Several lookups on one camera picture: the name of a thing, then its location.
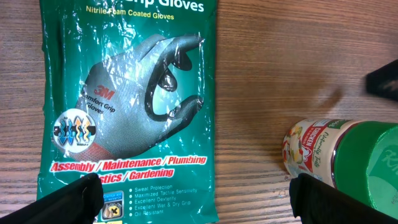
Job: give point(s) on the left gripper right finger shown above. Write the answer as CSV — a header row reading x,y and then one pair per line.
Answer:
x,y
315,202

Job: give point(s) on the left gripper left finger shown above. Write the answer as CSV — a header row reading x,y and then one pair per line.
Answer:
x,y
78,202

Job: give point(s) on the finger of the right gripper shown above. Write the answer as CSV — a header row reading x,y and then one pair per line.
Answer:
x,y
383,81

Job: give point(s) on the green lid jar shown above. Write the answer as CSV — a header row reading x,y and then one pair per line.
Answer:
x,y
358,158

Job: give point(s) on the green 3M gloves packet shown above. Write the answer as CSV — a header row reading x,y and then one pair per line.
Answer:
x,y
130,96

